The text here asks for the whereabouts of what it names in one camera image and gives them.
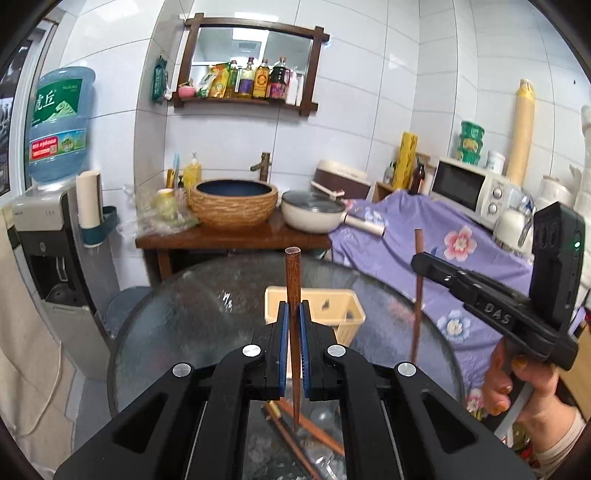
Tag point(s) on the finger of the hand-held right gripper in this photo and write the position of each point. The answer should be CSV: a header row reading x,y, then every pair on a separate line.
x,y
436,267

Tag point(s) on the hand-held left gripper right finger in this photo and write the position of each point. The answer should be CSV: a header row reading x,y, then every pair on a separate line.
x,y
304,350

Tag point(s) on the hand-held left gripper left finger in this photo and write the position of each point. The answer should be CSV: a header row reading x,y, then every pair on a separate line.
x,y
283,350

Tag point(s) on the cream plastic utensil holder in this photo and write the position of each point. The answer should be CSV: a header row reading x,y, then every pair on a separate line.
x,y
337,314

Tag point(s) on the brown wooden chopstick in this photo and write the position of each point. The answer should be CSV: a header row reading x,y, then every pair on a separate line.
x,y
288,443
323,438
292,295
417,327

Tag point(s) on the metal spoon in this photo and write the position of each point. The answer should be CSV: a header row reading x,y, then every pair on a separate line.
x,y
323,415

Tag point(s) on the person's right forearm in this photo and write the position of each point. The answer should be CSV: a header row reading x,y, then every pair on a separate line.
x,y
563,438

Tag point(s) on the person's right hand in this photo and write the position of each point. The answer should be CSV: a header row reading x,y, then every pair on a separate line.
x,y
540,387

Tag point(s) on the purple floral cloth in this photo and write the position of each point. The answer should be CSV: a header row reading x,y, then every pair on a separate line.
x,y
461,286

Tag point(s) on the white microwave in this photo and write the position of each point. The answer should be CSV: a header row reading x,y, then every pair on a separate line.
x,y
461,184

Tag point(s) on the brown glass bottle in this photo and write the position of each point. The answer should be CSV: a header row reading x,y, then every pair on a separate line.
x,y
417,177

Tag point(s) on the small wooden box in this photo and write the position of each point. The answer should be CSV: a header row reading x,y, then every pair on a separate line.
x,y
381,191

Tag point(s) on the small clear bottle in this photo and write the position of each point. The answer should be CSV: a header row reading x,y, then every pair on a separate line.
x,y
389,174

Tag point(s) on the yellow wrap roll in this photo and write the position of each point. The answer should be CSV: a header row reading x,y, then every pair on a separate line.
x,y
407,161

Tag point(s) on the white jar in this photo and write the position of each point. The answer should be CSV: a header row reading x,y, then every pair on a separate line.
x,y
495,162

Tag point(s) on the wooden counter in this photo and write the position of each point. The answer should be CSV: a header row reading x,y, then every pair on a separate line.
x,y
221,240

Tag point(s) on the tall beige cup sleeve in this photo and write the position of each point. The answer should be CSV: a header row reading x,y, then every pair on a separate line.
x,y
521,134

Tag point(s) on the brown and white rice cooker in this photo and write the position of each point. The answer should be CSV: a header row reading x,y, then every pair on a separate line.
x,y
344,177

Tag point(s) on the white rice paddle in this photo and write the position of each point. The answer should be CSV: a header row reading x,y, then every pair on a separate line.
x,y
325,189

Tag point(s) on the white pan with glass lid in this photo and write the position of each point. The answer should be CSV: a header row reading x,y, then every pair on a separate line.
x,y
309,214

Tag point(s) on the woven wash basin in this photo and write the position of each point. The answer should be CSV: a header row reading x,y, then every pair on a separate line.
x,y
233,210

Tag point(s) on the grey trash bin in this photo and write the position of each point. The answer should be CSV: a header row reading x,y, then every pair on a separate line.
x,y
127,309

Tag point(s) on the clear plastic bag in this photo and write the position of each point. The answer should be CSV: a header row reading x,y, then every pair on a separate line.
x,y
157,217

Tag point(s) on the brass faucet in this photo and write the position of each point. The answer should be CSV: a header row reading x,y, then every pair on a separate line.
x,y
264,166

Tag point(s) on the yellow cup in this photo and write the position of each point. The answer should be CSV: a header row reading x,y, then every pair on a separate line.
x,y
165,197

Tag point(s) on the small pump bottle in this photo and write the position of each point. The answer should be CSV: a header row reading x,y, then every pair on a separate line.
x,y
180,182

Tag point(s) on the yellow dish soap bottle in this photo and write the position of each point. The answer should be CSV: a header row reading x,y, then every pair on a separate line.
x,y
192,173

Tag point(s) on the blue toothbrush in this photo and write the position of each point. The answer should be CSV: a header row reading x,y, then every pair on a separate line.
x,y
176,166

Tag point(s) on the teal cup holder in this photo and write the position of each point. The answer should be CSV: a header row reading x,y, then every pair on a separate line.
x,y
99,235

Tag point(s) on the white squeeze bottle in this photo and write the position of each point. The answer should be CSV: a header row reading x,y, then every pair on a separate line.
x,y
293,90

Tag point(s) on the dark soy sauce bottle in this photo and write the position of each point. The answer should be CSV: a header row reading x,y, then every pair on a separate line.
x,y
278,82

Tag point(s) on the beige paper cup sleeve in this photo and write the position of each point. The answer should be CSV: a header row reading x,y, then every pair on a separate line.
x,y
88,198

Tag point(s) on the grey water dispenser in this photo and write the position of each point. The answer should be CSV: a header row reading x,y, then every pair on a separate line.
x,y
46,258

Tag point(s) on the yellow label bottle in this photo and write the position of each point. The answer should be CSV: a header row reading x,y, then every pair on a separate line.
x,y
262,82

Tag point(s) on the purple label bottle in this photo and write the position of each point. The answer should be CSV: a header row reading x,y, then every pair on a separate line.
x,y
246,82

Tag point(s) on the cooking oil bottle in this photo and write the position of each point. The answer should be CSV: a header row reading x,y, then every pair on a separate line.
x,y
232,81

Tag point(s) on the pink bowl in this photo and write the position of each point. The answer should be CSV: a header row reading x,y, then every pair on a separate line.
x,y
187,92

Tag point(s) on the yellow pouch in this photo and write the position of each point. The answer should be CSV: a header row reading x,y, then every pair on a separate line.
x,y
216,82

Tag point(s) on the wooden framed mirror shelf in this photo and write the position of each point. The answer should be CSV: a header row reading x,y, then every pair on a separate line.
x,y
249,41

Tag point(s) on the green packet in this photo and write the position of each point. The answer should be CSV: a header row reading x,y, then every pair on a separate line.
x,y
159,81

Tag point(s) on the blue water jug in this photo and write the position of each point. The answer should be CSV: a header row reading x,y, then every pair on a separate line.
x,y
60,129

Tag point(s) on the sliding window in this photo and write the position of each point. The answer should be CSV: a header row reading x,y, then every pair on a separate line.
x,y
9,115

